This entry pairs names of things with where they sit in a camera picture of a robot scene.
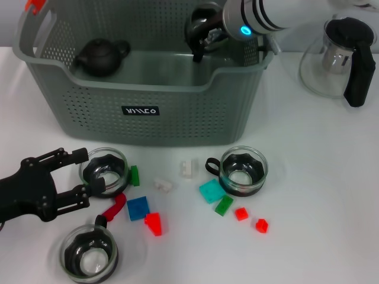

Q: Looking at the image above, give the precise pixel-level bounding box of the dark red curved toy piece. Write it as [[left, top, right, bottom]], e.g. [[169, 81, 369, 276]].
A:
[[102, 192, 127, 222]]

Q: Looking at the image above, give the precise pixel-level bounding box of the blue square toy plate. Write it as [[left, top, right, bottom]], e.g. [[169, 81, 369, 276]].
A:
[[126, 195, 151, 222]]

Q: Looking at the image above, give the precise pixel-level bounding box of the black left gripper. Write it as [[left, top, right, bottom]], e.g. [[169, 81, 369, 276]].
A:
[[0, 147, 107, 223]]

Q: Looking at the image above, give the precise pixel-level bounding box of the glass carafe with black handle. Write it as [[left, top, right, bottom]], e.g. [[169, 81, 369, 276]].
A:
[[298, 17, 377, 108]]

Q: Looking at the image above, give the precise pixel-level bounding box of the glass teacup with black holder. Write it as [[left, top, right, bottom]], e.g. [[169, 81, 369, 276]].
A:
[[79, 147, 131, 199], [185, 2, 229, 63], [205, 146, 268, 198], [59, 215, 119, 283]]

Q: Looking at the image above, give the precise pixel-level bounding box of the white toy brick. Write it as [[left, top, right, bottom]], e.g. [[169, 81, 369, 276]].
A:
[[153, 176, 174, 193], [180, 158, 198, 180]]

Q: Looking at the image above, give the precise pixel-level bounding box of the black ceramic teapot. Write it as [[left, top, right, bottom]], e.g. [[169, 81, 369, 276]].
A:
[[73, 38, 131, 78]]

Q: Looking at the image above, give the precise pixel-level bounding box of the opaque green toy brick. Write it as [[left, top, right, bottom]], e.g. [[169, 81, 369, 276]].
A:
[[129, 164, 140, 187]]

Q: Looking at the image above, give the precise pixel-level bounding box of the red sloped toy brick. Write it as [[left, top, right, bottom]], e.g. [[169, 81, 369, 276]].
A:
[[144, 212, 163, 237]]

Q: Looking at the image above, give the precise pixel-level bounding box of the teal square toy plate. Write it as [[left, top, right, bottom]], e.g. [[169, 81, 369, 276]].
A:
[[198, 179, 226, 205]]

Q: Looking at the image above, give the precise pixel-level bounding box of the translucent green toy brick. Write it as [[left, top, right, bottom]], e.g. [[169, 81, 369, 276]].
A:
[[214, 195, 234, 217]]

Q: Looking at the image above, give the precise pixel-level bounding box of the grey perforated storage bin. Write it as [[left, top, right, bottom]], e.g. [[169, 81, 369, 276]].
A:
[[11, 0, 277, 148]]

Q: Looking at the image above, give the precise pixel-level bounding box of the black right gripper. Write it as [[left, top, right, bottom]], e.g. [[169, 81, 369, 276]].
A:
[[192, 27, 229, 63]]

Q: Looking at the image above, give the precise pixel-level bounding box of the orange bin handle clip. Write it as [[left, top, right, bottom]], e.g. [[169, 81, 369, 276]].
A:
[[24, 0, 47, 15]]

